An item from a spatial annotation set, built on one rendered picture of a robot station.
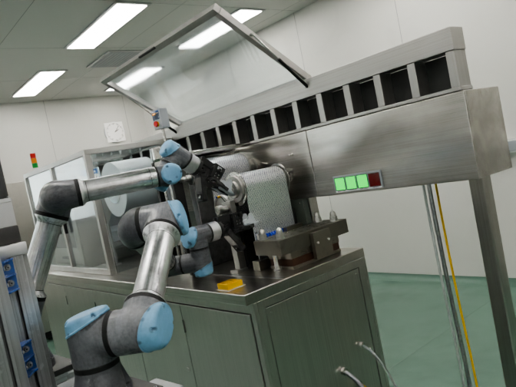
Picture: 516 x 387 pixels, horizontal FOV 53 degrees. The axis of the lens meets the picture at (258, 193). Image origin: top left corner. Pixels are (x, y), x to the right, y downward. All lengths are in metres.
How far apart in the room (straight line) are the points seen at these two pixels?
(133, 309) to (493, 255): 1.32
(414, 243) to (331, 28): 2.19
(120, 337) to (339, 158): 1.23
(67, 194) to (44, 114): 5.98
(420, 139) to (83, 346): 1.30
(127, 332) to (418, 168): 1.18
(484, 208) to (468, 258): 2.68
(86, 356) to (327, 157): 1.30
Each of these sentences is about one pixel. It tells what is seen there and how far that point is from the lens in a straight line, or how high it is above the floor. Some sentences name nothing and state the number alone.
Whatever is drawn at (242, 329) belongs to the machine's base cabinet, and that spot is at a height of 0.76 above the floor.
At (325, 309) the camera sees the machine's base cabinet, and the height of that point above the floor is 0.72.
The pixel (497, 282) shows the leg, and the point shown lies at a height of 0.73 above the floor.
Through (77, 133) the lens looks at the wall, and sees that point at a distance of 7.86.
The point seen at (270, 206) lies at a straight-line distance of 2.23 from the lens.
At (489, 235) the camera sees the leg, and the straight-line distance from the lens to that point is 2.07.
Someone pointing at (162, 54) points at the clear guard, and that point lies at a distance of 2.50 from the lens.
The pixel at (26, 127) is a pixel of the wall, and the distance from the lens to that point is 7.66.
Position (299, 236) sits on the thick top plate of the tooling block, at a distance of 2.06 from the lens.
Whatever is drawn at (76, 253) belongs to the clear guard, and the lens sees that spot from 3.40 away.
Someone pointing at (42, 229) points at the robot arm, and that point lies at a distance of 1.96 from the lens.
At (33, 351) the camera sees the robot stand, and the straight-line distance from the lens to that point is 1.59.
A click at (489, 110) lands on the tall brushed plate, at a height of 1.36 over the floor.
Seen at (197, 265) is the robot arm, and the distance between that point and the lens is 1.98.
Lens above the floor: 1.33
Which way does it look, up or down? 3 degrees down
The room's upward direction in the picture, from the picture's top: 11 degrees counter-clockwise
